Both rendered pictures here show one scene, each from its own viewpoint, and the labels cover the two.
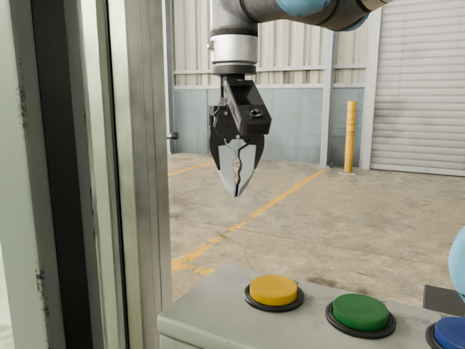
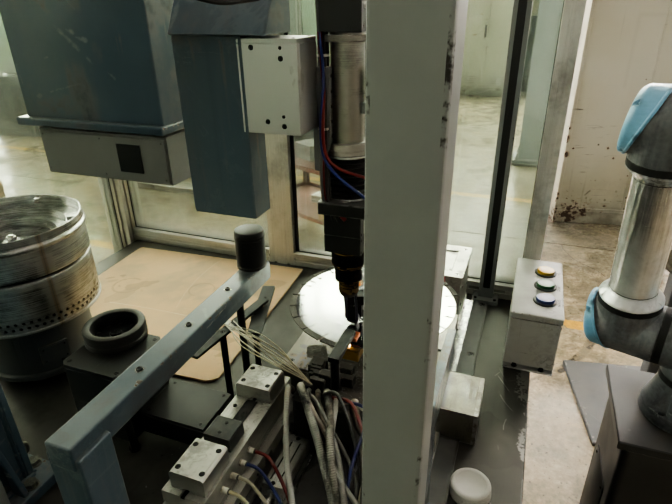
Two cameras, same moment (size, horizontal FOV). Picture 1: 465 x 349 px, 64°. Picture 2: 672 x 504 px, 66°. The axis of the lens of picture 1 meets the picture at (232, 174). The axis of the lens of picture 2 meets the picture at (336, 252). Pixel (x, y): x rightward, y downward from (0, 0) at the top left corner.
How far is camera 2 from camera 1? 1.24 m
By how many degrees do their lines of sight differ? 79
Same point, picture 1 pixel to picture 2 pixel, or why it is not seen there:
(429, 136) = not seen: outside the picture
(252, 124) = not seen: hidden behind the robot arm
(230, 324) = (523, 267)
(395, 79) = not seen: outside the picture
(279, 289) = (544, 270)
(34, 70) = (494, 189)
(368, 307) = (546, 283)
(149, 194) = (536, 224)
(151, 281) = (530, 251)
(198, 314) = (524, 262)
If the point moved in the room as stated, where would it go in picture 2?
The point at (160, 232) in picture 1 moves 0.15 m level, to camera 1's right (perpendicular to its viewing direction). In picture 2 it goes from (538, 238) to (568, 264)
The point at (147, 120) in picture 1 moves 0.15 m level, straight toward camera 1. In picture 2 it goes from (540, 202) to (489, 211)
